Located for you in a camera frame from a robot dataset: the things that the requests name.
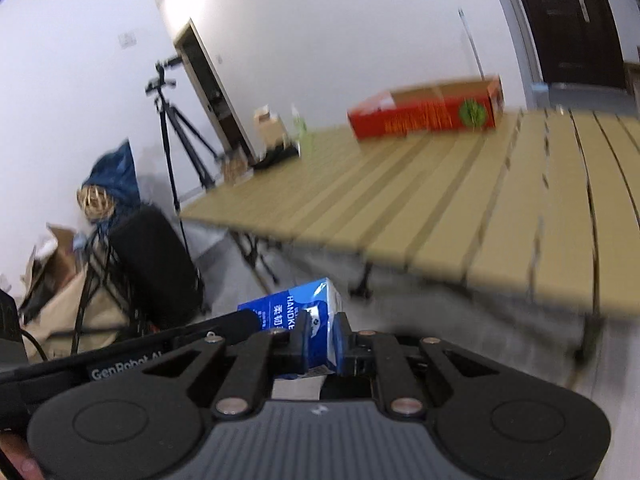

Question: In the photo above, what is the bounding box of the beige folding table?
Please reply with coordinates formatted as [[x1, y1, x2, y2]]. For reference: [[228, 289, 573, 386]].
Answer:
[[182, 110, 639, 351]]

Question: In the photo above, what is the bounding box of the black suitcase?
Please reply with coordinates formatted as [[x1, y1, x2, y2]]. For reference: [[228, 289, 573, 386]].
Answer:
[[108, 205, 204, 330]]

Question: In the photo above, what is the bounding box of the woven wicker ball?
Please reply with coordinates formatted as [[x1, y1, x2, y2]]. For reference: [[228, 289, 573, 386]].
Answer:
[[76, 184, 116, 222]]

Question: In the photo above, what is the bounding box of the small cardboard box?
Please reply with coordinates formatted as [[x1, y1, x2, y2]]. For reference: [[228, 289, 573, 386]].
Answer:
[[254, 105, 288, 150]]

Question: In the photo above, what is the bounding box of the red cardboard box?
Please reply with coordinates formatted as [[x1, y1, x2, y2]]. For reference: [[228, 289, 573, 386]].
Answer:
[[347, 76, 504, 140]]

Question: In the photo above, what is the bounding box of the dark wooden door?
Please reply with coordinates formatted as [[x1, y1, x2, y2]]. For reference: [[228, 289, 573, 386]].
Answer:
[[521, 0, 626, 89]]

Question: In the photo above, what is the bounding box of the blue tissue pack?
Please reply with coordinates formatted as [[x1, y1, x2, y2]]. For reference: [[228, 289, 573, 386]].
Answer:
[[236, 276, 345, 378]]

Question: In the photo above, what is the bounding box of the green spray bottle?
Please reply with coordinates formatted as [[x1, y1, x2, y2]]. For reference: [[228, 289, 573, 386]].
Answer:
[[291, 104, 312, 156]]

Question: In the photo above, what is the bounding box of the black camera tripod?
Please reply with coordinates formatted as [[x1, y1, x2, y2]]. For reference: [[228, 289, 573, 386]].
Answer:
[[144, 54, 222, 255]]

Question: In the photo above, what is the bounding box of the person's left hand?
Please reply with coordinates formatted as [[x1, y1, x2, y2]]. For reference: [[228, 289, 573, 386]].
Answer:
[[1, 432, 44, 480]]

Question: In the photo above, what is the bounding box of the dark framed board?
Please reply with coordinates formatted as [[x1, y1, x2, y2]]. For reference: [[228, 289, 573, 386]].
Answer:
[[174, 20, 256, 164]]

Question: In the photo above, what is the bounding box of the blue bag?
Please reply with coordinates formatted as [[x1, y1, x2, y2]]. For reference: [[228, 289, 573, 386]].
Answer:
[[82, 140, 141, 208]]

